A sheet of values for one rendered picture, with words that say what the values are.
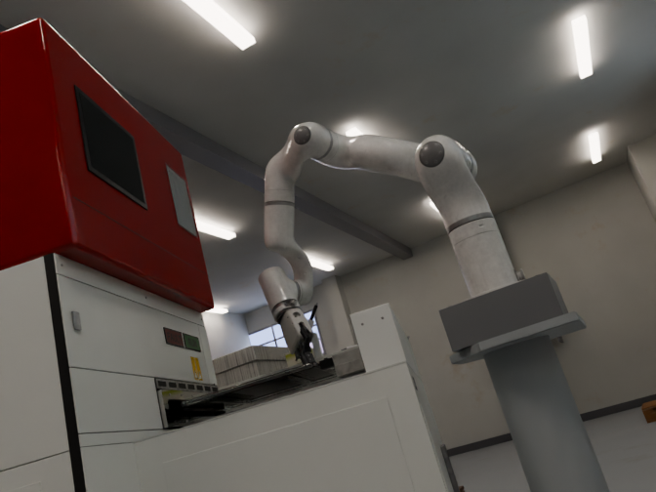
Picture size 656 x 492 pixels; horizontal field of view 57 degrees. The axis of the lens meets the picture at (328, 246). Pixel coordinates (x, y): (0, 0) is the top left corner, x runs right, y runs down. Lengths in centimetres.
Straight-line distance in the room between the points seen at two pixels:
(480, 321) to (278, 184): 74
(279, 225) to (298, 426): 68
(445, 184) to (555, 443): 64
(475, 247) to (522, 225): 990
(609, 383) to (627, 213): 281
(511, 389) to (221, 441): 65
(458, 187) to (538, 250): 978
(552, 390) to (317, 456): 53
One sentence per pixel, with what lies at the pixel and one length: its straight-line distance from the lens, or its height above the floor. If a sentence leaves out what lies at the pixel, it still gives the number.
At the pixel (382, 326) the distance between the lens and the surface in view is 138.
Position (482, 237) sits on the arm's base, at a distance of 152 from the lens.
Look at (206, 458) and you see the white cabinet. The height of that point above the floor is 74.
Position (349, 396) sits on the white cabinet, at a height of 78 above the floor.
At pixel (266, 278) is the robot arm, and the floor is 120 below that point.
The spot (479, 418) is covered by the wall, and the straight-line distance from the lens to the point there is 1134.
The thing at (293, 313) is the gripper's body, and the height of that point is 107.
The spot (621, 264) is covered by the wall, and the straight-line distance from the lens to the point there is 1118.
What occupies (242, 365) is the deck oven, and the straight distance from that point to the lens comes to 575.
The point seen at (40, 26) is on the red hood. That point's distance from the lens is 168.
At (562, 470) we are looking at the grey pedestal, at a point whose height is 52.
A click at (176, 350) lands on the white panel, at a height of 106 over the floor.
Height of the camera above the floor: 69
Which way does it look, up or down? 18 degrees up
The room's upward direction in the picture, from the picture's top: 16 degrees counter-clockwise
